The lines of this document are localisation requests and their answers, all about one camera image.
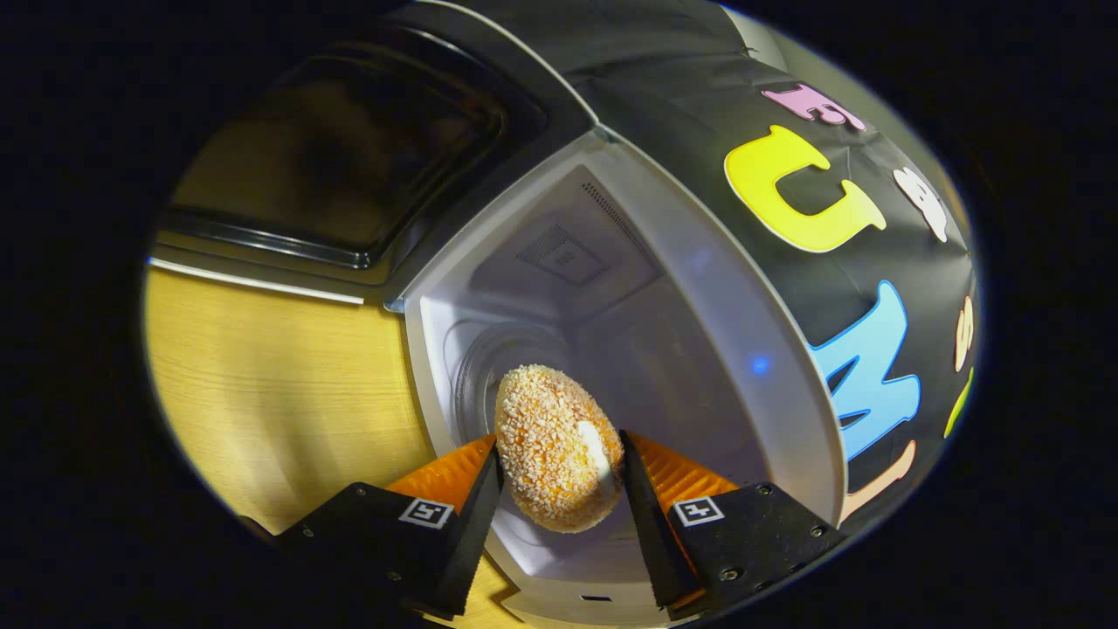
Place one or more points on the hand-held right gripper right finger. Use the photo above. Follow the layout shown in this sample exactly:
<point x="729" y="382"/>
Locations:
<point x="646" y="533"/>

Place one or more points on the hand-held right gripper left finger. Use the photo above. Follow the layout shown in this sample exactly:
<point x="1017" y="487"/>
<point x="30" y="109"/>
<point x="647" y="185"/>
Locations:
<point x="476" y="533"/>

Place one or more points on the crumb-coated bread roll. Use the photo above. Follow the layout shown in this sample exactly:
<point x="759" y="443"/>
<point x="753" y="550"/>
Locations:
<point x="550" y="454"/>

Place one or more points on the white microwave oven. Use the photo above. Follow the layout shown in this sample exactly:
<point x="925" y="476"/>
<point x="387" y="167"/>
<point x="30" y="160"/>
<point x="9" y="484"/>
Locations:
<point x="681" y="288"/>

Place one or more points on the glass turntable plate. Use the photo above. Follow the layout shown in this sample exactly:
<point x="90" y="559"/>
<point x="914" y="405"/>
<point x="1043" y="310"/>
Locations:
<point x="476" y="367"/>

